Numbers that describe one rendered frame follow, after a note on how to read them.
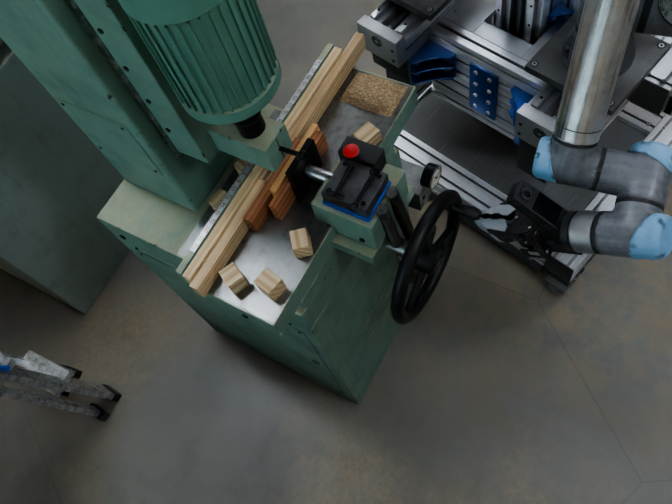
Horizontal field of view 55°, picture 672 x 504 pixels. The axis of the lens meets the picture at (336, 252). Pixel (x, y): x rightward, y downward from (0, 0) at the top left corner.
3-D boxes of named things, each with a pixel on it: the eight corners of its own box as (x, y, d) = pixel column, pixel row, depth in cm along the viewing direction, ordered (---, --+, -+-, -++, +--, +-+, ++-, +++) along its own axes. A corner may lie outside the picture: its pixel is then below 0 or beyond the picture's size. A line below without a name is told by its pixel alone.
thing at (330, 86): (204, 297, 124) (197, 290, 121) (196, 293, 125) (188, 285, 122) (366, 46, 145) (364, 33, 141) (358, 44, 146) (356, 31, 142)
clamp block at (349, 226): (376, 252, 125) (370, 231, 117) (317, 227, 130) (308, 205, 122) (410, 192, 130) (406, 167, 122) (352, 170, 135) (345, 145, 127)
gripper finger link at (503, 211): (485, 231, 131) (525, 235, 124) (472, 214, 128) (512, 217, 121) (492, 219, 132) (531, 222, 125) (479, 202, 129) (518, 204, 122)
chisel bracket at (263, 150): (277, 177, 123) (265, 152, 116) (219, 154, 128) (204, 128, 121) (297, 147, 125) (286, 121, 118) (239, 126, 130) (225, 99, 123)
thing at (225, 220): (199, 289, 125) (189, 279, 121) (191, 285, 126) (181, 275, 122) (345, 64, 144) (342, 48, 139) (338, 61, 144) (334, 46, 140)
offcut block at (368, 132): (366, 152, 132) (364, 143, 130) (354, 143, 134) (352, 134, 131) (382, 139, 133) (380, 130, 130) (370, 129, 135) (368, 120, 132)
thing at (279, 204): (281, 221, 129) (275, 208, 124) (274, 218, 129) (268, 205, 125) (328, 146, 135) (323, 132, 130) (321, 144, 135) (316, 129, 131)
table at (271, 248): (322, 359, 121) (315, 349, 116) (195, 295, 132) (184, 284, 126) (458, 115, 140) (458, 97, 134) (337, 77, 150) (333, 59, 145)
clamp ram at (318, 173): (326, 209, 127) (317, 186, 120) (295, 197, 130) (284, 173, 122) (348, 174, 130) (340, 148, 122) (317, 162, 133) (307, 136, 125)
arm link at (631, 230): (683, 219, 105) (670, 269, 104) (617, 215, 113) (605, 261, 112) (665, 201, 100) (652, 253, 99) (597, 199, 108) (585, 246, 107)
